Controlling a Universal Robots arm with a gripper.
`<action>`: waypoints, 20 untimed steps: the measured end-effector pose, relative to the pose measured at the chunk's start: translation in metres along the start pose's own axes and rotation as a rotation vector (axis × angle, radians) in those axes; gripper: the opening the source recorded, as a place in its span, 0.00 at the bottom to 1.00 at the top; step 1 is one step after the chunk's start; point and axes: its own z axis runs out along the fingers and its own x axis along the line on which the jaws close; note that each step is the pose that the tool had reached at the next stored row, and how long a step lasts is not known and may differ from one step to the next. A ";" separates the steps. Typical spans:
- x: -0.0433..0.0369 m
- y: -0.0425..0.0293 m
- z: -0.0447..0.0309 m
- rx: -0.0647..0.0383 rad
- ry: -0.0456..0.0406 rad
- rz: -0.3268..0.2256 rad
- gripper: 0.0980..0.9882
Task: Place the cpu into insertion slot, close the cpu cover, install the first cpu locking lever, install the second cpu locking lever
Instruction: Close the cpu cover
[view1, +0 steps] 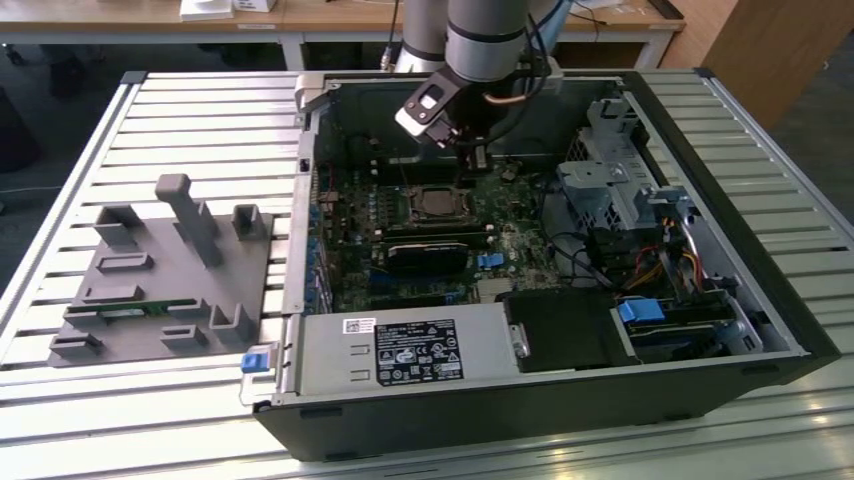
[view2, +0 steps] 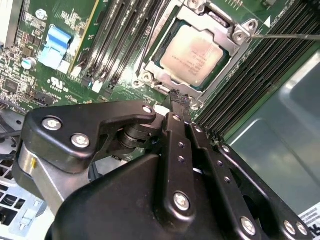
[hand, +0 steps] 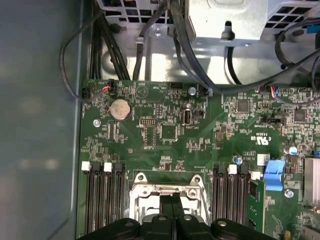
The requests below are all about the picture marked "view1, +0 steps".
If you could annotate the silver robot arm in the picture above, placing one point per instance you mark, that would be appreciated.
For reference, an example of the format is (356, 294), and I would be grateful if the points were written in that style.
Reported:
(483, 50)

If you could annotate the CPU socket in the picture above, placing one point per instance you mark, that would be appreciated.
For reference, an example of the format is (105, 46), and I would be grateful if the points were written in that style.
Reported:
(413, 219)

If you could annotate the black plastic drive cover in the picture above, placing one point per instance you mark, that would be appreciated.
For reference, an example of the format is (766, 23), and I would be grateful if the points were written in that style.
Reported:
(567, 330)

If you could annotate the pale blue teach pendant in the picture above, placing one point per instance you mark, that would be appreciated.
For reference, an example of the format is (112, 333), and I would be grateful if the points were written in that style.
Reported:
(560, 20)

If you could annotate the metal disk bay cage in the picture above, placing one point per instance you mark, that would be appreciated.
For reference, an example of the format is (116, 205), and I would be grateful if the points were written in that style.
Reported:
(587, 200)

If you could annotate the green motherboard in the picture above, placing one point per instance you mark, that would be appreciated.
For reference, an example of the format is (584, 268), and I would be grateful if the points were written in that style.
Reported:
(520, 250)

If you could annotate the blue board connector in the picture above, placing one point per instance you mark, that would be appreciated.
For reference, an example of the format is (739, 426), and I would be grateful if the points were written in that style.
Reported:
(488, 261)

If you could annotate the graphics card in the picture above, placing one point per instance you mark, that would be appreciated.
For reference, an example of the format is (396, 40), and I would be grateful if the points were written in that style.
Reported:
(427, 260)

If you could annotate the silver chipset heatsink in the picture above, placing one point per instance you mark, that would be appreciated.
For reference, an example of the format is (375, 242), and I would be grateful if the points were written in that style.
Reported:
(496, 291)

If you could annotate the white box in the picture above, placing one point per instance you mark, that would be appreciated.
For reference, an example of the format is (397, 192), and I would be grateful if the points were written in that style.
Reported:
(254, 5)
(206, 10)

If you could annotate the wooden cabinet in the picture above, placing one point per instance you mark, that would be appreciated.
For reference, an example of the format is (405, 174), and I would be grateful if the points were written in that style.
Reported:
(767, 50)

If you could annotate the blue disk carrier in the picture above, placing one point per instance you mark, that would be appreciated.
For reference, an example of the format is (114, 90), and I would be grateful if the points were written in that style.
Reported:
(640, 312)

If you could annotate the silver power supply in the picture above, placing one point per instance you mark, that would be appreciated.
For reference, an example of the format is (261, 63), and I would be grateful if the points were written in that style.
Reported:
(320, 350)

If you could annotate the grey parts rack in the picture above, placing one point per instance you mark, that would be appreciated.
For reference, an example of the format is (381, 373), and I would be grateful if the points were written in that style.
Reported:
(166, 280)

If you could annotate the blue case latch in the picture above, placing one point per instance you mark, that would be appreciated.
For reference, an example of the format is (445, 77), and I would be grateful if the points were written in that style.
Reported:
(253, 362)

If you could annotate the green RAM stick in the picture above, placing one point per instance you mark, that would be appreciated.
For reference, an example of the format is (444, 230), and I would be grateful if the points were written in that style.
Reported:
(156, 306)

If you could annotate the black PC case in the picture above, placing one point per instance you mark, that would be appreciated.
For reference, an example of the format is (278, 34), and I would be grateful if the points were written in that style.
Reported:
(467, 425)

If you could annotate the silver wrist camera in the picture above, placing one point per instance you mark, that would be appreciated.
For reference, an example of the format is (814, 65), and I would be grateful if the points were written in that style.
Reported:
(423, 107)

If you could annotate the wooden desk white frame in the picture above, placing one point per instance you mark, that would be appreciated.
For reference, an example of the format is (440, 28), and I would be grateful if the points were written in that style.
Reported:
(100, 17)
(320, 17)

